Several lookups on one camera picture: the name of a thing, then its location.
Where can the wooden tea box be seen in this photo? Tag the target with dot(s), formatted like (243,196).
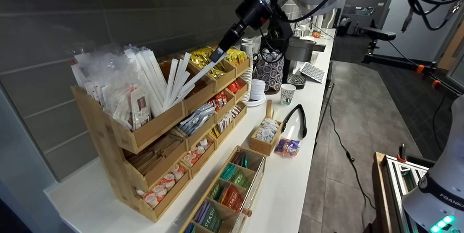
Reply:
(253,175)

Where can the tiered wooden condiment organizer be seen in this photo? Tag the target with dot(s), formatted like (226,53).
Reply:
(108,146)

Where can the heap of yellow packets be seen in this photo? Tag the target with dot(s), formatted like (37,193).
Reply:
(236,56)
(204,61)

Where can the bundle of white straws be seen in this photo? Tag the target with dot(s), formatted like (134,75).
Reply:
(170,80)

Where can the orange and purple packet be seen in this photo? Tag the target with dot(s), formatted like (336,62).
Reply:
(287,147)

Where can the black coffee machine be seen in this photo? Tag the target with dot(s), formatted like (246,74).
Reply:
(301,50)

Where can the small wooden box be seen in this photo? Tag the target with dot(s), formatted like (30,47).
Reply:
(262,146)

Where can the printed paper cup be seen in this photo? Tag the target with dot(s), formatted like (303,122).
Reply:
(287,95)

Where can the stack of white lids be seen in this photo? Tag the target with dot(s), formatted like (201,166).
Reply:
(257,90)

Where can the heap of small white packets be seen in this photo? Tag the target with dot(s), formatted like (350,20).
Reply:
(227,119)

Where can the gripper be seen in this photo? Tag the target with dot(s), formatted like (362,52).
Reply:
(253,13)

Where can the black tongs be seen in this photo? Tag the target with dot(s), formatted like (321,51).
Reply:
(302,120)

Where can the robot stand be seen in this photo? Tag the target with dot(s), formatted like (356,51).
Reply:
(389,189)

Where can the coffee pod carousel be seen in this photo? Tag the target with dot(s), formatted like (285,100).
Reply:
(270,73)

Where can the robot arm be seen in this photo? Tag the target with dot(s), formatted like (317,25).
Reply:
(442,178)

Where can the heap of grey packets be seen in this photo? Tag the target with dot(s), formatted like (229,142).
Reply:
(195,119)

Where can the row of creamer cups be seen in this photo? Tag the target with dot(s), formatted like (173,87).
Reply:
(195,151)
(159,188)

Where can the bundle of brown stir sticks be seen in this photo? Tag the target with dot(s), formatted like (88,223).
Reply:
(156,155)

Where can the red clamp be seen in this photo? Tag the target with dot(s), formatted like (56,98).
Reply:
(401,153)

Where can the camera on tripod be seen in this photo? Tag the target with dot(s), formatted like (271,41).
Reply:
(378,33)

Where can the stack of paper cups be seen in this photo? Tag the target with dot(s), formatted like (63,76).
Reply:
(247,73)

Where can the heap of white sugar packets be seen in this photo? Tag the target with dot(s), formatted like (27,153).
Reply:
(267,130)

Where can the heap of clear wrapped cutlery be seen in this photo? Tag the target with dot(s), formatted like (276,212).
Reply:
(108,80)

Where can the row of tea bags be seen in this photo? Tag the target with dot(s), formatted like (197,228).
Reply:
(228,193)

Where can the white paper-wrapped straw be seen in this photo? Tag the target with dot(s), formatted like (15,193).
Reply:
(195,79)

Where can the white pod tray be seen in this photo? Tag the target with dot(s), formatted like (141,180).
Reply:
(312,72)

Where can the heap of red packets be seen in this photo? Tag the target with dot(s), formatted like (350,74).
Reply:
(235,86)
(219,100)

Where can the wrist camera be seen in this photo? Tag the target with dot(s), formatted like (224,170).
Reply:
(280,33)

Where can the small white cup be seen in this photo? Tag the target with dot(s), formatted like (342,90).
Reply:
(314,58)

